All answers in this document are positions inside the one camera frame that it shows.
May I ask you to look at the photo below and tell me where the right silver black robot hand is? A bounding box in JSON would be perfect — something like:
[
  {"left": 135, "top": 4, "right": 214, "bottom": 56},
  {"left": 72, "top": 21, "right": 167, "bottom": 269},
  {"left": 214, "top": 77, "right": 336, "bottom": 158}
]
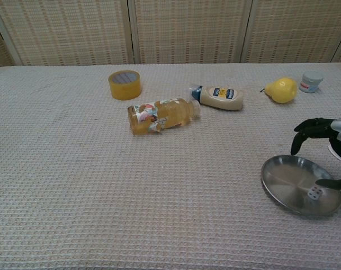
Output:
[{"left": 290, "top": 116, "right": 341, "bottom": 191}]

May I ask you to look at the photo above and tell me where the small white die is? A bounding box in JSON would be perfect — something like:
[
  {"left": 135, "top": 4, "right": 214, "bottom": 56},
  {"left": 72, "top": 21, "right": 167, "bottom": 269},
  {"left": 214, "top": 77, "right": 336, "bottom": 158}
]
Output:
[{"left": 307, "top": 186, "right": 322, "bottom": 201}]

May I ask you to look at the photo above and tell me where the round silver metal plate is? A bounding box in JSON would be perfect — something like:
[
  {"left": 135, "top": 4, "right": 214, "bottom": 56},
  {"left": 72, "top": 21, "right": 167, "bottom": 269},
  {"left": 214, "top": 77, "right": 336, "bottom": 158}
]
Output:
[{"left": 261, "top": 155, "right": 341, "bottom": 217}]

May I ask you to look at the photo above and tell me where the small grey lidded jar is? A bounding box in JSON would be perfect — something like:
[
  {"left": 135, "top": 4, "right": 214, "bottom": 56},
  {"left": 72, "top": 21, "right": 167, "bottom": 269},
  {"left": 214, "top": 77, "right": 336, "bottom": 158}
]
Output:
[{"left": 299, "top": 70, "right": 325, "bottom": 93}]

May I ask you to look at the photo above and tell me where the yellow pear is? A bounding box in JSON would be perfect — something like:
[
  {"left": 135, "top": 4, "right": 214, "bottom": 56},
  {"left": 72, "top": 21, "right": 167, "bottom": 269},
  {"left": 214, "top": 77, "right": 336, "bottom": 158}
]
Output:
[{"left": 259, "top": 77, "right": 298, "bottom": 104}]

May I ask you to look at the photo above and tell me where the mayonnaise squeeze bottle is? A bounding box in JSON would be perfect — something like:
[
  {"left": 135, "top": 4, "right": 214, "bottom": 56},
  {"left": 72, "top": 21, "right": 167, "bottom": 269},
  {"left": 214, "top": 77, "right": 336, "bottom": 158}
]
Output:
[{"left": 189, "top": 84, "right": 244, "bottom": 111}]

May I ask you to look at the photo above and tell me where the yellow juice bottle with label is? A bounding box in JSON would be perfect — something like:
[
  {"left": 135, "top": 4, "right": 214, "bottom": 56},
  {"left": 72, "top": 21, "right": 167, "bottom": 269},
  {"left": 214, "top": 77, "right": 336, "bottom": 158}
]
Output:
[{"left": 127, "top": 98, "right": 201, "bottom": 137}]

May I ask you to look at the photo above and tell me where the clear yellowish tape roll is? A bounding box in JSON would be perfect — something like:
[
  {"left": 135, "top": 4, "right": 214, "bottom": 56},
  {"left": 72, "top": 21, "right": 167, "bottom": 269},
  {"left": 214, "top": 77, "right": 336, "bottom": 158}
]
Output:
[{"left": 107, "top": 70, "right": 142, "bottom": 100}]

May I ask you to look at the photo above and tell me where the beige woven fringed tablecloth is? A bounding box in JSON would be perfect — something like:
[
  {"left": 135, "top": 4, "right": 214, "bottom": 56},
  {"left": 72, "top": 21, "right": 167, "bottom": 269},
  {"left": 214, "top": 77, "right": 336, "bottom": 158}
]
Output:
[{"left": 0, "top": 61, "right": 341, "bottom": 270}]

